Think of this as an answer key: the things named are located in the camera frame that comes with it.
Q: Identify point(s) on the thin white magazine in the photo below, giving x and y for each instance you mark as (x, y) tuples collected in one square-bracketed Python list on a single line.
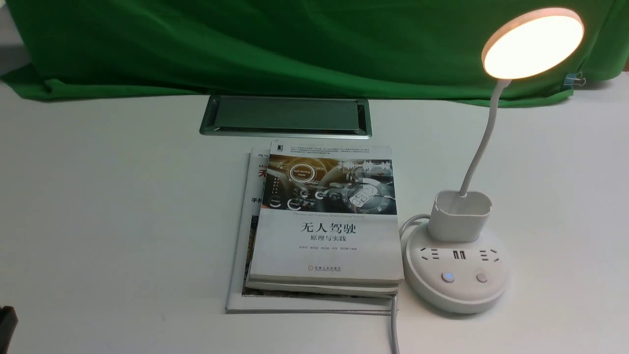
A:
[(243, 300)]

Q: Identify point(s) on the white self-driving car book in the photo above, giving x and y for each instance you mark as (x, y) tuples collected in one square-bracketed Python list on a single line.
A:
[(328, 216)]

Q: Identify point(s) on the white desk lamp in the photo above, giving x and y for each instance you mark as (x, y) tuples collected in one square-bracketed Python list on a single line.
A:
[(450, 259)]

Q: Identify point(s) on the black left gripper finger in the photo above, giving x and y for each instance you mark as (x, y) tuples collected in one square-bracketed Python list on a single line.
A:
[(8, 323)]

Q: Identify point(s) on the blue binder clip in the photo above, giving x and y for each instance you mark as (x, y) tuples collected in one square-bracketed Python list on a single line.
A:
[(573, 80)]

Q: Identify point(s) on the green backdrop cloth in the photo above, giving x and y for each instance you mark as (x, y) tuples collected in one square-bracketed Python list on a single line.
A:
[(380, 49)]

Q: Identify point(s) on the silver desk cable hatch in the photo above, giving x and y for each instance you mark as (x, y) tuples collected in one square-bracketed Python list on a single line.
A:
[(287, 117)]

